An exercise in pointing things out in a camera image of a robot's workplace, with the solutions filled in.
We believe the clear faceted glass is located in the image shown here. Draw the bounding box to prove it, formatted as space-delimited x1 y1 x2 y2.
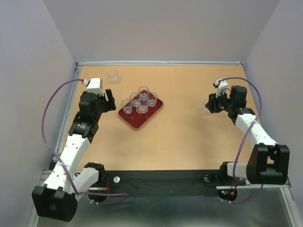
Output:
138 86 150 101
148 92 158 107

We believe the red rectangular serving tray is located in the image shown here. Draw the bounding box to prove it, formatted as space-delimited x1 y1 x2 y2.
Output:
118 98 163 129

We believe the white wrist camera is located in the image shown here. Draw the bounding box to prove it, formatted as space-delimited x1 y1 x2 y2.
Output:
83 78 104 96
213 78 228 97

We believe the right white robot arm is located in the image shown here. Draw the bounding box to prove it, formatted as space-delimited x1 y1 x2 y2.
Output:
205 84 290 185

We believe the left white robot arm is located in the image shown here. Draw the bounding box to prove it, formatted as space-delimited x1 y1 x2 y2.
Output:
32 88 116 222

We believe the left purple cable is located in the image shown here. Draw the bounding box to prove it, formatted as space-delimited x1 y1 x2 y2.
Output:
41 79 130 206

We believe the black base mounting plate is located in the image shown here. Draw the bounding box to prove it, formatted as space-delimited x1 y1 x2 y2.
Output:
85 169 247 197

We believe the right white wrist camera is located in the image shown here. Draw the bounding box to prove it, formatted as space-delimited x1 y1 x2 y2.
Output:
213 78 228 97

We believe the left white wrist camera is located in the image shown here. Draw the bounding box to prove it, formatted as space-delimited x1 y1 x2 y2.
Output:
83 78 104 96

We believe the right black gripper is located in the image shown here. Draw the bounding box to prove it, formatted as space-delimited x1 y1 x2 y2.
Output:
204 88 233 113

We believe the aluminium table frame rail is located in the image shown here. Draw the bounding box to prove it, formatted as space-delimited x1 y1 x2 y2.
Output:
76 61 243 67

